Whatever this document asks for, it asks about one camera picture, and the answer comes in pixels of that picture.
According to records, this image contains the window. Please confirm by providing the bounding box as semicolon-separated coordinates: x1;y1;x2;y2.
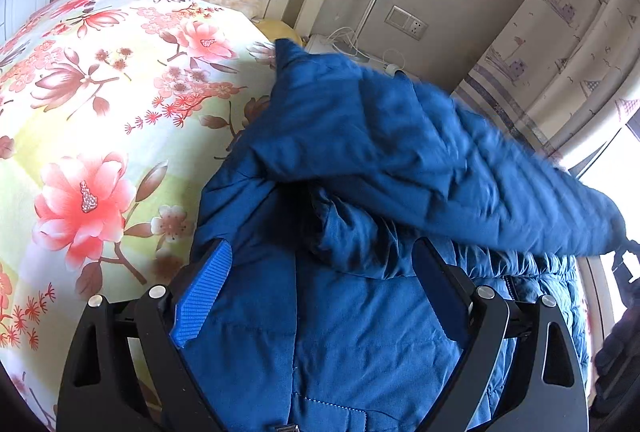
570;124;640;233

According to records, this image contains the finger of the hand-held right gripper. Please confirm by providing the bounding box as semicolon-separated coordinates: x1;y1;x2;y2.
611;237;640;293

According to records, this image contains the floral quilt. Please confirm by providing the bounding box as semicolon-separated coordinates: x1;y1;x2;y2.
0;0;281;432

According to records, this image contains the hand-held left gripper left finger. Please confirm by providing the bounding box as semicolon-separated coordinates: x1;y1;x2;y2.
56;239;233;432

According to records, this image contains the blue padded jacket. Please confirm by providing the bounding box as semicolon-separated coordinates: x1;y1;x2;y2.
187;38;628;432

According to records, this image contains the printed curtain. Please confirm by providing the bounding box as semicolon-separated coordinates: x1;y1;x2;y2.
452;0;640;163

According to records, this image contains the yellow pillow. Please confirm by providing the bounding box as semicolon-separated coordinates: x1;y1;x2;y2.
254;17;303;48

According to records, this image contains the white cable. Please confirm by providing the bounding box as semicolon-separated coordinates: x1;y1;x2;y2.
327;28;405;75

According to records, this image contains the wall socket panel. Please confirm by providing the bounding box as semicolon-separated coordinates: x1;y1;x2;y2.
385;5;429;42

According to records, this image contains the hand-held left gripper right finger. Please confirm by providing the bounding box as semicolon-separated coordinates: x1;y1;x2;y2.
411;237;590;432

